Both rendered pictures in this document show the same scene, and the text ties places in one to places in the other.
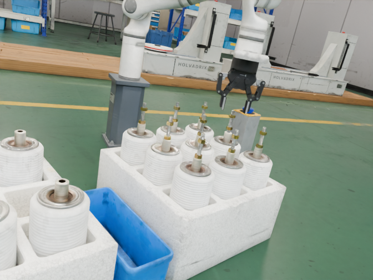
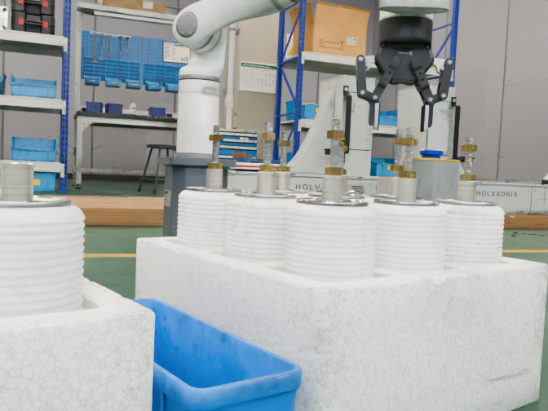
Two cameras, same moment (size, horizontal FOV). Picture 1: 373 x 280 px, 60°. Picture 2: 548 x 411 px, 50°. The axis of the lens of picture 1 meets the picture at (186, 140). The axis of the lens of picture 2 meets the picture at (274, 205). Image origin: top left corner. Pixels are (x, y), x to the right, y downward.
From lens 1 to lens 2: 0.29 m
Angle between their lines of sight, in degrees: 17
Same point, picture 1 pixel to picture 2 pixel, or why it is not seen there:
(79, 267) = (54, 355)
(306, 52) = (529, 165)
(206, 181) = (360, 214)
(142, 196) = (223, 291)
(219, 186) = (393, 250)
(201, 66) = not seen: hidden behind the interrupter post
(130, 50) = (192, 102)
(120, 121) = not seen: hidden behind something
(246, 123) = (433, 174)
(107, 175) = (153, 286)
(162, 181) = (266, 257)
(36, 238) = not seen: outside the picture
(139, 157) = (214, 233)
